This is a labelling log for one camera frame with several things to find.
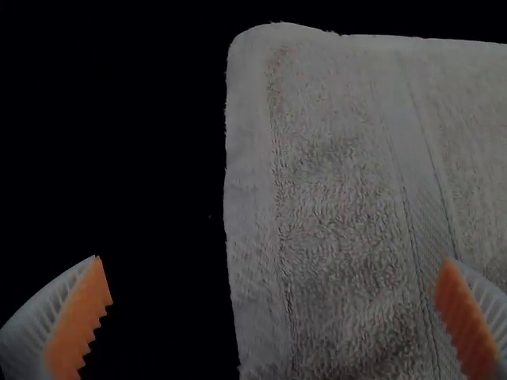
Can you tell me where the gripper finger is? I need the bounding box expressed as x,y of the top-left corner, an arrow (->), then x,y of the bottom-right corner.
433,256 -> 507,380
0,255 -> 114,380

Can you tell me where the pale towel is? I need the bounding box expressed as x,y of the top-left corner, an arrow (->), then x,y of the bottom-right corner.
223,21 -> 507,380

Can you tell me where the black mat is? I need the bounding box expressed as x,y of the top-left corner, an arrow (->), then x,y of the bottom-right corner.
0,0 -> 507,380

